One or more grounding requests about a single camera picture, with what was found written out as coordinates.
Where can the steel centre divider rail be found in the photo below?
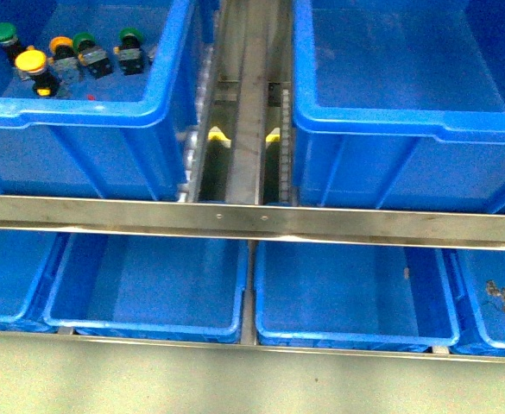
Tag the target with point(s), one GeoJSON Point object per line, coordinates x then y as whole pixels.
{"type": "Point", "coordinates": [247, 162]}

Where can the lower blue bin far-left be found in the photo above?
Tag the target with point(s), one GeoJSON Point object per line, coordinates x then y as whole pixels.
{"type": "Point", "coordinates": [28, 264]}

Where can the orange-yellow push button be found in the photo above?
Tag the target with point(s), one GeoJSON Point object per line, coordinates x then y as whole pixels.
{"type": "Point", "coordinates": [65, 61]}

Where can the lower blue bin with clips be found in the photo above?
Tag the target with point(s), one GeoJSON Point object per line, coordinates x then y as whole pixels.
{"type": "Point", "coordinates": [477, 282]}

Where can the white roller track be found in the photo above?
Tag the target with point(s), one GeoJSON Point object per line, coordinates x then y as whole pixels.
{"type": "Point", "coordinates": [285, 154]}

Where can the lower steel front rail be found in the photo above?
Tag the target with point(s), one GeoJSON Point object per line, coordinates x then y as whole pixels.
{"type": "Point", "coordinates": [255, 347]}

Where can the yellow mushroom push button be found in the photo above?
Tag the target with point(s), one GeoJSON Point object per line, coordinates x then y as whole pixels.
{"type": "Point", "coordinates": [34, 63]}

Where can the green mushroom push button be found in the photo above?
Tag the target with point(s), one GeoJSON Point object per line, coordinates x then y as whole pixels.
{"type": "Point", "coordinates": [10, 42]}

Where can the steel shelf front rail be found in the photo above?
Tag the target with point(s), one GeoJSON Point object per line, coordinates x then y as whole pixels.
{"type": "Point", "coordinates": [254, 222]}

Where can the lower blue bin middle-right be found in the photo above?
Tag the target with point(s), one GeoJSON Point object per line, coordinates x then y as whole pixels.
{"type": "Point", "coordinates": [324, 295]}

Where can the lower blue bin middle-left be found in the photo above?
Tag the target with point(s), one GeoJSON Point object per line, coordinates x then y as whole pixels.
{"type": "Point", "coordinates": [145, 287]}

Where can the blue bin with buttons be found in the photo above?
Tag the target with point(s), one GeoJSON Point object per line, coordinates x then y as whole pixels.
{"type": "Point", "coordinates": [118, 137]}

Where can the empty blue middle bin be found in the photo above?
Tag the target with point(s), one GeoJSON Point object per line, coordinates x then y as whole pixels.
{"type": "Point", "coordinates": [400, 105]}

